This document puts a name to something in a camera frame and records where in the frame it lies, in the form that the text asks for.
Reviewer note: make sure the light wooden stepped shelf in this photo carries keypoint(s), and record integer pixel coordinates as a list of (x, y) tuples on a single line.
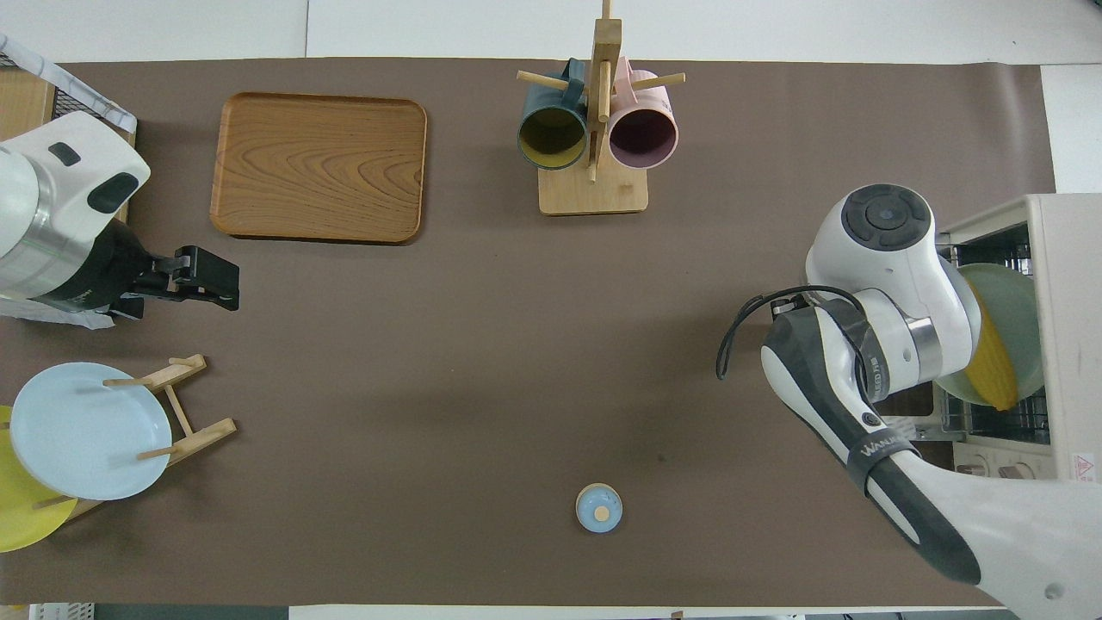
[(21, 95)]

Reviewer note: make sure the wooden plate rack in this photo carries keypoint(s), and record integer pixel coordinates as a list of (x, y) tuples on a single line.
[(202, 435)]

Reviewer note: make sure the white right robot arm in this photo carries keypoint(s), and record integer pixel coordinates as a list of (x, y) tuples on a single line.
[(887, 284)]

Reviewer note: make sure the pale green plate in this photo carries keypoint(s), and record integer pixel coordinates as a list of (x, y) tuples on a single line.
[(1016, 319)]

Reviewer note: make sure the pink mug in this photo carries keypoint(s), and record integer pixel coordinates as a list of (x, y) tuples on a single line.
[(644, 138)]

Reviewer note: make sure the light blue plate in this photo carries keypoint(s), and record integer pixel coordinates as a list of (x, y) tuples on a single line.
[(86, 430)]

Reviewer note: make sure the yellow corn cob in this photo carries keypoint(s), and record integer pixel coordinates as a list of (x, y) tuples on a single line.
[(994, 370)]

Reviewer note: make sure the wooden serving tray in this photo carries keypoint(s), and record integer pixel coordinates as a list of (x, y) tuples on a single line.
[(318, 168)]

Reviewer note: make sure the dark teal mug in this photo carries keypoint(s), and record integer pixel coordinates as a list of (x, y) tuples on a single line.
[(551, 138)]

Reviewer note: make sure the yellow plate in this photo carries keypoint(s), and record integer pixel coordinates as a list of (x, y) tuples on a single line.
[(21, 517)]

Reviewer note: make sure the beige toaster oven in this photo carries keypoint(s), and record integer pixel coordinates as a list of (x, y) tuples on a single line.
[(1072, 344)]

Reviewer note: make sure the brown table mat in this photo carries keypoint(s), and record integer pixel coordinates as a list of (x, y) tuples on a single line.
[(430, 344)]

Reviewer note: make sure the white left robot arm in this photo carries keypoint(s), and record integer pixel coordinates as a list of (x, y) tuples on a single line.
[(52, 198)]

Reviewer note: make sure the wooden mug tree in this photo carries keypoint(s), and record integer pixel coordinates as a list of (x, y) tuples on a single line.
[(594, 194)]

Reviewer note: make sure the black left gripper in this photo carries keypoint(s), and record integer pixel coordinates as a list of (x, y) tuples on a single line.
[(95, 271)]

